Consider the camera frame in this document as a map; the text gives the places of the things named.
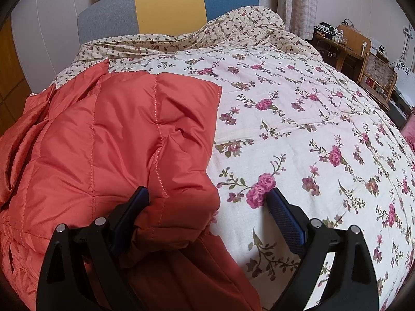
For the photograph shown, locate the grey yellow blue headboard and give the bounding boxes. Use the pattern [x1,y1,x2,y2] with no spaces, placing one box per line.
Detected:
[77,0,260,46]

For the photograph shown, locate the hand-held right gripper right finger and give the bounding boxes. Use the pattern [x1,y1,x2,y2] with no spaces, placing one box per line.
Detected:
[266,188,380,311]

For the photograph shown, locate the rattan back wooden chair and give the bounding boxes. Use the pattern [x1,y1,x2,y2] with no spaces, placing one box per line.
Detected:
[357,52,398,111]

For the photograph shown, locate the wooden bedside shelf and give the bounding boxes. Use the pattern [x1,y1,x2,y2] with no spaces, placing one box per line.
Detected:
[313,34,372,83]

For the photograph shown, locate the white cushion with blue print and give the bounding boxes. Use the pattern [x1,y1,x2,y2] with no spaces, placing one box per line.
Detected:
[393,59,415,82]

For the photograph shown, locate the floral quilt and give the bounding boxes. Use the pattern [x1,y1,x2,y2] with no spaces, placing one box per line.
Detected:
[27,6,415,311]

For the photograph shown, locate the yellow wardrobe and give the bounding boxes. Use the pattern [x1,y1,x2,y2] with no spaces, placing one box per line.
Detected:
[0,16,34,137]

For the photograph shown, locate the orange puffer jacket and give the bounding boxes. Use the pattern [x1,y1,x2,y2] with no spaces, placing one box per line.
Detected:
[0,60,263,311]

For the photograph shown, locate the black desktop device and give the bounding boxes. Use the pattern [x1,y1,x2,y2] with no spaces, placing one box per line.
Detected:
[315,22,338,41]

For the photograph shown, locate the brown wooden panel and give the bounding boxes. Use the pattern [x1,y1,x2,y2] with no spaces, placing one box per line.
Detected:
[337,24,372,56]

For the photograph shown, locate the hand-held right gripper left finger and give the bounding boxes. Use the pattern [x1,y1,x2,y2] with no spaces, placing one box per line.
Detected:
[36,186,150,311]

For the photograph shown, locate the long patterned curtain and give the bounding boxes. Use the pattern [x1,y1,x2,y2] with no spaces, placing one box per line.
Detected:
[285,0,321,41]

